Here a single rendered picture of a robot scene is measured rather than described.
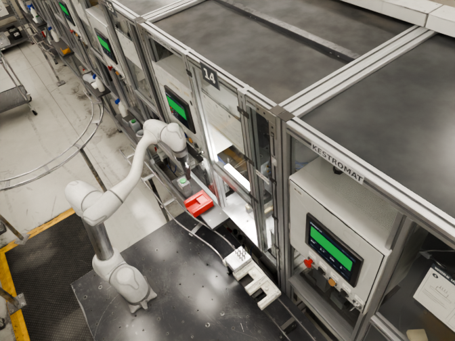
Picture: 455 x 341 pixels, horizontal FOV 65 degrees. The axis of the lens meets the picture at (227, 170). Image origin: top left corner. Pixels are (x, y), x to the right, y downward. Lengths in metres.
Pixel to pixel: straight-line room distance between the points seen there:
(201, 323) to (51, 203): 2.52
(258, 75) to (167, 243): 1.51
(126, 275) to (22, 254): 1.94
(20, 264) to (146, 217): 1.23
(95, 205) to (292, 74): 1.11
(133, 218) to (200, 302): 1.61
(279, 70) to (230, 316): 1.45
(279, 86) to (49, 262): 2.96
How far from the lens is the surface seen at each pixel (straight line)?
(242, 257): 2.09
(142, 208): 3.75
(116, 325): 2.44
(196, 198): 2.40
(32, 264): 3.89
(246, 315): 2.26
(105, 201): 1.85
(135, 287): 2.25
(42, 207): 4.32
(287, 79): 1.41
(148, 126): 2.11
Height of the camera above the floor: 2.78
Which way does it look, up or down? 47 degrees down
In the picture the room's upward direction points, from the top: 11 degrees counter-clockwise
